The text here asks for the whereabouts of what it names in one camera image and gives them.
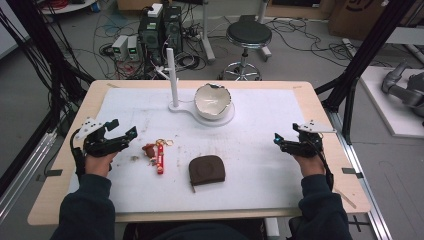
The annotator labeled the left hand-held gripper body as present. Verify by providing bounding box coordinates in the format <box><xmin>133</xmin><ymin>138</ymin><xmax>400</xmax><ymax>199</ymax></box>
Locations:
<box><xmin>74</xmin><ymin>116</ymin><xmax>131</xmax><ymax>158</ymax></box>

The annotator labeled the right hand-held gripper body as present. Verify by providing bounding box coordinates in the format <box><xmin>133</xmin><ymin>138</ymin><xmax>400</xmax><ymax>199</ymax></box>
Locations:
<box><xmin>279</xmin><ymin>119</ymin><xmax>336</xmax><ymax>158</ymax></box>

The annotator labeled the person's left hand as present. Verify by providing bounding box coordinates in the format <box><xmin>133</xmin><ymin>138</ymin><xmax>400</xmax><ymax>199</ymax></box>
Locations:
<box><xmin>84</xmin><ymin>150</ymin><xmax>118</xmax><ymax>178</ymax></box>

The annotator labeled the person's right hand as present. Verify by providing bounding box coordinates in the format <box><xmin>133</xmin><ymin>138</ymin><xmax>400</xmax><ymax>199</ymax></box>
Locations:
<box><xmin>292</xmin><ymin>153</ymin><xmax>326</xmax><ymax>178</ymax></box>

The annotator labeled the wooden table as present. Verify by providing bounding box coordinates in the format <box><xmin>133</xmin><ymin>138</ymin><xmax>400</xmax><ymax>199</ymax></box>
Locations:
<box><xmin>27</xmin><ymin>79</ymin><xmax>372</xmax><ymax>227</ymax></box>

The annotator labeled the white table mat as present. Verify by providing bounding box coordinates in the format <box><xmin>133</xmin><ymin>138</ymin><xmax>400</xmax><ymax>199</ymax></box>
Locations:
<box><xmin>67</xmin><ymin>87</ymin><xmax>312</xmax><ymax>214</ymax></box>

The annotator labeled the black tape strip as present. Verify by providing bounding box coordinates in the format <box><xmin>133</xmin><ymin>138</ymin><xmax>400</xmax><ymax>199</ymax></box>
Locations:
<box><xmin>35</xmin><ymin>168</ymin><xmax>64</xmax><ymax>183</ymax></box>
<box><xmin>341</xmin><ymin>167</ymin><xmax>365</xmax><ymax>180</ymax></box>

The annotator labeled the white stand with pole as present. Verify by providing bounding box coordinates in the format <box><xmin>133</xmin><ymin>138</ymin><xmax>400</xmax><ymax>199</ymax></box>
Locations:
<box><xmin>167</xmin><ymin>47</ymin><xmax>236</xmax><ymax>128</ymax></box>

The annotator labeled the grey power supply unit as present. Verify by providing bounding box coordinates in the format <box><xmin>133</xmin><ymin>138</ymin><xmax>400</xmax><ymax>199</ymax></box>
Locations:
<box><xmin>126</xmin><ymin>35</ymin><xmax>142</xmax><ymax>62</ymax></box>
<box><xmin>111</xmin><ymin>34</ymin><xmax>130</xmax><ymax>62</ymax></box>

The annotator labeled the white eggshell-shaped bowl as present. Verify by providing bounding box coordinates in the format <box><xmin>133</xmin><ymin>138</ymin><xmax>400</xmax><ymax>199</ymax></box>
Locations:
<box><xmin>193</xmin><ymin>82</ymin><xmax>232</xmax><ymax>121</ymax></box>

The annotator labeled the brown pouch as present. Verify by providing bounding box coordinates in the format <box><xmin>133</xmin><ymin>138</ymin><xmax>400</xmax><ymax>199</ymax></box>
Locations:
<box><xmin>188</xmin><ymin>154</ymin><xmax>227</xmax><ymax>194</ymax></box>

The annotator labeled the white platform board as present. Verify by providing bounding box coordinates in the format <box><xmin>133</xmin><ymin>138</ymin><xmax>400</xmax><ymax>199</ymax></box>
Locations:
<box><xmin>359</xmin><ymin>65</ymin><xmax>424</xmax><ymax>140</ymax></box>

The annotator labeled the black computer tower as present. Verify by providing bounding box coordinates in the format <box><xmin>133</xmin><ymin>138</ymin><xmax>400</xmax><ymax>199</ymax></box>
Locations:
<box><xmin>162</xmin><ymin>5</ymin><xmax>184</xmax><ymax>56</ymax></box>
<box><xmin>137</xmin><ymin>13</ymin><xmax>165</xmax><ymax>66</ymax></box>

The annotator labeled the white desk leg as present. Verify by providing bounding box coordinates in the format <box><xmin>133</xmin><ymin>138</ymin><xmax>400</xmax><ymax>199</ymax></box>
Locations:
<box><xmin>199</xmin><ymin>0</ymin><xmax>217</xmax><ymax>65</ymax></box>
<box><xmin>257</xmin><ymin>0</ymin><xmax>273</xmax><ymax>63</ymax></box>

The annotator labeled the black round stool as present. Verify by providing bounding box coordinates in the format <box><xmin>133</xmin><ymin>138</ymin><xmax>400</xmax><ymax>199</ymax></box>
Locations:
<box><xmin>219</xmin><ymin>20</ymin><xmax>273</xmax><ymax>82</ymax></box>

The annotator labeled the person's dark torso clothing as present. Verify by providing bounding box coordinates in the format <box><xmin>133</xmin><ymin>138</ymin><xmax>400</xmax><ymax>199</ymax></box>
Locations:
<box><xmin>122</xmin><ymin>220</ymin><xmax>268</xmax><ymax>240</ymax></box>

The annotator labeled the white box on tower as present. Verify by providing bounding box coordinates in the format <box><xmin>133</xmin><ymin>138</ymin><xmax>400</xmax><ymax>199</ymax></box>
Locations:
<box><xmin>147</xmin><ymin>2</ymin><xmax>164</xmax><ymax>19</ymax></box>

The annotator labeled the cardboard box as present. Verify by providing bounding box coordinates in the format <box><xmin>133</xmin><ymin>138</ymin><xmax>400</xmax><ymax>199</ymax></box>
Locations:
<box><xmin>327</xmin><ymin>0</ymin><xmax>416</xmax><ymax>42</ymax></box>

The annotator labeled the left hand-held gripper black cable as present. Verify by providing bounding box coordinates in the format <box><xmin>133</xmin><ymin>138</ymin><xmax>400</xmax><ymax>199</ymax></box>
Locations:
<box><xmin>69</xmin><ymin>129</ymin><xmax>87</xmax><ymax>179</ymax></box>

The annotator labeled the hand-held gripper black cable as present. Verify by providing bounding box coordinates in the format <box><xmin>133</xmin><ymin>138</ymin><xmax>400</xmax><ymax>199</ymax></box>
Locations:
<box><xmin>69</xmin><ymin>129</ymin><xmax>87</xmax><ymax>179</ymax></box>
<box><xmin>314</xmin><ymin>132</ymin><xmax>335</xmax><ymax>192</ymax></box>

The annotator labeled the right hand-held gripper black cable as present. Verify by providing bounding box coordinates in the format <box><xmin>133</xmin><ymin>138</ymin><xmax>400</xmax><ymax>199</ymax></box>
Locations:
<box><xmin>314</xmin><ymin>132</ymin><xmax>335</xmax><ymax>192</ymax></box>

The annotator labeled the red keychain with brown figure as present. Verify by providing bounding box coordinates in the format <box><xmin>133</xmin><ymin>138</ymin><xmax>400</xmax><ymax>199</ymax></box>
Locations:
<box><xmin>141</xmin><ymin>138</ymin><xmax>175</xmax><ymax>175</ymax></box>

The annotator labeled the aluminium rail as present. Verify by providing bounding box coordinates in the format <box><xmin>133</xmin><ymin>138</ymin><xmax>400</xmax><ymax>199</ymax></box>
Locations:
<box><xmin>326</xmin><ymin>109</ymin><xmax>394</xmax><ymax>240</ymax></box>
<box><xmin>0</xmin><ymin>130</ymin><xmax>58</xmax><ymax>223</ymax></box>

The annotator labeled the black cable bundle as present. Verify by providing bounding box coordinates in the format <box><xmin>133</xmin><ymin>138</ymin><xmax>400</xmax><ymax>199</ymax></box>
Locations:
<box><xmin>0</xmin><ymin>6</ymin><xmax>96</xmax><ymax>134</ymax></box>

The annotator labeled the black metal frame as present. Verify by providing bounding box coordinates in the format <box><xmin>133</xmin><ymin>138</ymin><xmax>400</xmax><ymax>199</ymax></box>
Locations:
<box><xmin>314</xmin><ymin>0</ymin><xmax>418</xmax><ymax>145</ymax></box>
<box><xmin>0</xmin><ymin>0</ymin><xmax>97</xmax><ymax>198</ymax></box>

